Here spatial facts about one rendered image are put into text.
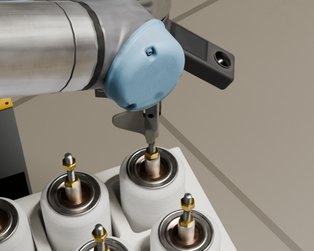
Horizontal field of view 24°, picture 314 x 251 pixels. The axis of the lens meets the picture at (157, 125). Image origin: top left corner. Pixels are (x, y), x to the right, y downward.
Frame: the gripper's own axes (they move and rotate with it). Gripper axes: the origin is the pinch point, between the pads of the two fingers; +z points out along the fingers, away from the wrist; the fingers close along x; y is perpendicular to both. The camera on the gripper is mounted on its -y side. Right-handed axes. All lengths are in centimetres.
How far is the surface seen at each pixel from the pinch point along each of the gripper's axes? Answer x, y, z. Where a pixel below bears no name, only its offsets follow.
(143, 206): 4.7, 1.4, 12.5
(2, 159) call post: -3.3, 23.9, 14.4
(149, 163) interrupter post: 1.1, 0.9, 7.0
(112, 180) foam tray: -2.5, 7.0, 16.8
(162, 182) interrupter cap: 2.4, -1.1, 9.5
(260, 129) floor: -30.1, -18.0, 34.7
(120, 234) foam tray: 6.9, 4.6, 17.0
